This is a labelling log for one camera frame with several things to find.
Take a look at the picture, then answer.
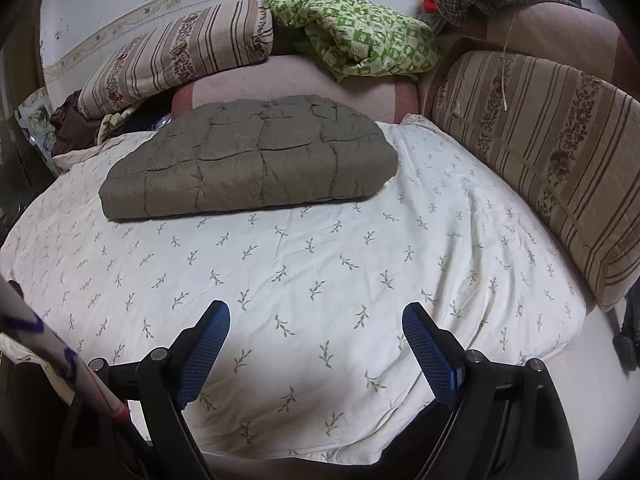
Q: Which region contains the floral printed bag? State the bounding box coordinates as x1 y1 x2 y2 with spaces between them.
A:
17 87 57 152

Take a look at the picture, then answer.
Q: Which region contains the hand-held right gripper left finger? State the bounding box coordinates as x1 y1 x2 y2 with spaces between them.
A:
52 300 232 480

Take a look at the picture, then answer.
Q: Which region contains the grey-brown quilted jacket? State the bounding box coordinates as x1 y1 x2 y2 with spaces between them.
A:
98 94 399 221

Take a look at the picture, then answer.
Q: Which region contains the white tube with blue print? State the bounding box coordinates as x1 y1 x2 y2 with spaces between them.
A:
0 275 132 426

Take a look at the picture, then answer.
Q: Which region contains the striped floral pillow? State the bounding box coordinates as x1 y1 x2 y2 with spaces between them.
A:
77 0 275 121
430 50 640 313

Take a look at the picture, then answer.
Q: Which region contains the brown cloth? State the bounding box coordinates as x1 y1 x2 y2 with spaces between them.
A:
50 90 103 158

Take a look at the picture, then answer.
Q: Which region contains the white leaf-print bedsheet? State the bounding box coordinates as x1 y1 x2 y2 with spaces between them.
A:
0 114 588 466

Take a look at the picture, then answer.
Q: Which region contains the green patterned blanket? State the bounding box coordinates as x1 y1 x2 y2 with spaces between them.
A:
264 0 440 83

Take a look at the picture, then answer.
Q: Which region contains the white cord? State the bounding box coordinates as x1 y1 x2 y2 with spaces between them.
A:
497 10 521 112

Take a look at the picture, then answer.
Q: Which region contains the cream cloth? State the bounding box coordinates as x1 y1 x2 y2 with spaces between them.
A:
97 107 137 143

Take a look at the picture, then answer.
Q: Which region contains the pink sofa backrest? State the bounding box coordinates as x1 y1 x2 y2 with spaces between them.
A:
440 2 640 103

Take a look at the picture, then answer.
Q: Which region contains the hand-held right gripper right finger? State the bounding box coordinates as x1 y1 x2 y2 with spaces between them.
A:
401 301 581 480

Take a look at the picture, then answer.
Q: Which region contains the dark cloth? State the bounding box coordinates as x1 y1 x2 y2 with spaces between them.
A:
132 105 173 135

